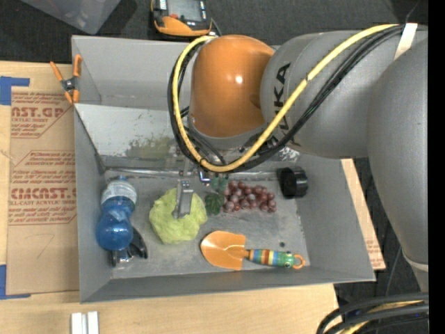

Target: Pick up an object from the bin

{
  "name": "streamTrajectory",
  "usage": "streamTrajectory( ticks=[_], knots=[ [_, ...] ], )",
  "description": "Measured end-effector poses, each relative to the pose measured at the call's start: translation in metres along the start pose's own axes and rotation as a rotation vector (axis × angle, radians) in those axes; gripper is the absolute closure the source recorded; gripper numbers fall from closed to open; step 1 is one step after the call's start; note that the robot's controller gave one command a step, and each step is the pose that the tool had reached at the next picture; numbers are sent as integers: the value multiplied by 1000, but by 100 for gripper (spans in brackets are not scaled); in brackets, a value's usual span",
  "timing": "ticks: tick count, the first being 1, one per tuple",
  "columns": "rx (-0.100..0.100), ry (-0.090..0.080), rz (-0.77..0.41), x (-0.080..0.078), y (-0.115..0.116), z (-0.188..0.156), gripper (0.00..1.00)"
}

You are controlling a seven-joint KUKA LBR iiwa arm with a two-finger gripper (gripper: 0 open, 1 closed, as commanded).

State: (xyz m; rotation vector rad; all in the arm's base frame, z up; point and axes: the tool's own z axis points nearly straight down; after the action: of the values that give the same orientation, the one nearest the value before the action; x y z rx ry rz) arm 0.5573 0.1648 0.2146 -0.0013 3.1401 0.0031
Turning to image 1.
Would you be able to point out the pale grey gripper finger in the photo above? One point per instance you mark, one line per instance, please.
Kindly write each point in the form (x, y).
(183, 204)

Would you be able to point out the yellow-green toy lettuce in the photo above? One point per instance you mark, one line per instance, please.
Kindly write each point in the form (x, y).
(170, 226)

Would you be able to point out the red toy grapes with leaves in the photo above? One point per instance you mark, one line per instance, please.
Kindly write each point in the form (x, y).
(248, 198)

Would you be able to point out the black sunglasses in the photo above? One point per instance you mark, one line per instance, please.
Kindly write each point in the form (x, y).
(139, 245)

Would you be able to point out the blue plastic bottle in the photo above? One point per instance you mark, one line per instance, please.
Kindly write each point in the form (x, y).
(114, 231)

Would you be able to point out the black round knob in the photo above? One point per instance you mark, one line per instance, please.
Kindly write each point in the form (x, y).
(292, 183)

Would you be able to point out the grey metal bin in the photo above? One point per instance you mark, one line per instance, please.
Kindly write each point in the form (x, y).
(313, 221)

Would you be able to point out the brown cardboard board red print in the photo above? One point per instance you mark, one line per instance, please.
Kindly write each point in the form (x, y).
(41, 249)

